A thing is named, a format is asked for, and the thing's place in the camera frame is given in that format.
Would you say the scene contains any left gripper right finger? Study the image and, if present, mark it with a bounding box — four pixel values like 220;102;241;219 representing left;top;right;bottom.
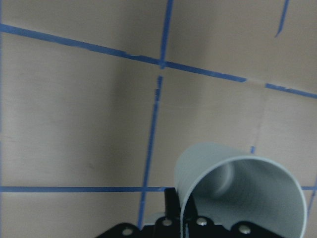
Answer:
184;194;198;220

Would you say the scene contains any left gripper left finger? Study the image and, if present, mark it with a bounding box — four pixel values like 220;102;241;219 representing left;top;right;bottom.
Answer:
164;187;181;219

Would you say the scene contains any pale grey plastic cup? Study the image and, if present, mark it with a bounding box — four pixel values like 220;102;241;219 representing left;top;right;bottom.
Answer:
174;142;307;238

